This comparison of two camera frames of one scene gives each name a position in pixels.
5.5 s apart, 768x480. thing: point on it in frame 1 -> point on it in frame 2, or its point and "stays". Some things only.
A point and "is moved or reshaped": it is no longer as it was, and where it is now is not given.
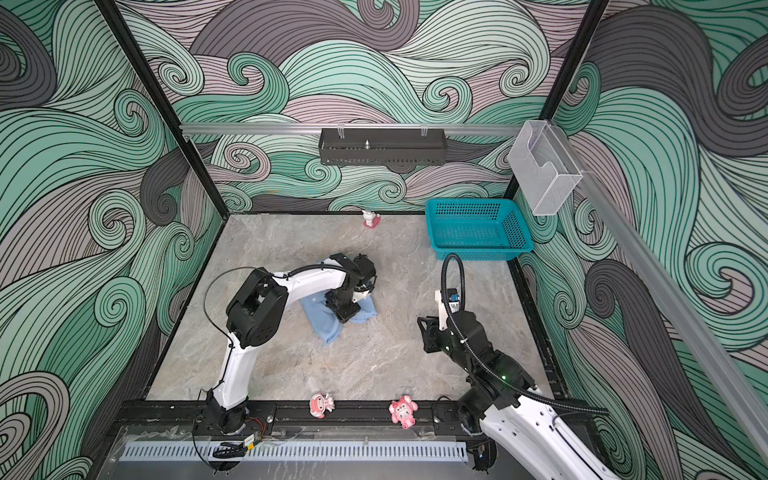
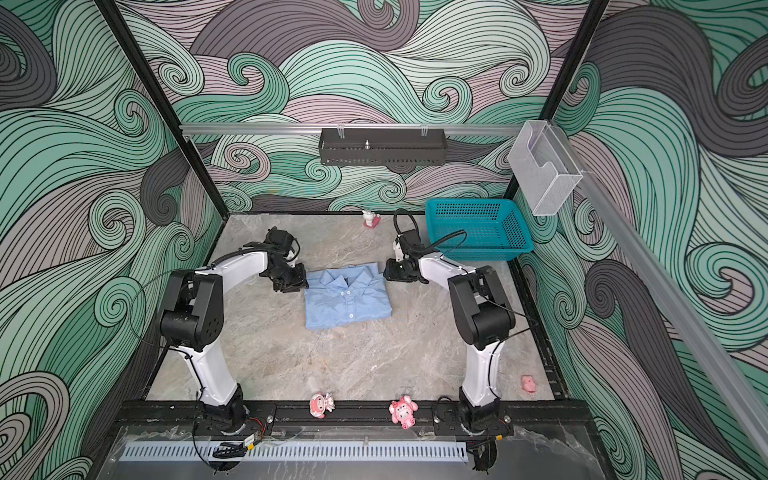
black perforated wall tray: [383, 146] stays
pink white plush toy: [319, 403] stays
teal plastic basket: [477, 229] stays
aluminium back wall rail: [343, 128] stays
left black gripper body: [343, 305] -> [289, 278]
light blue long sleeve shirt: [327, 324] is moved or reshaped
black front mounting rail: [152, 416] stays
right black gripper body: [438, 340] -> [398, 270]
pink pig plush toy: [403, 410] stays
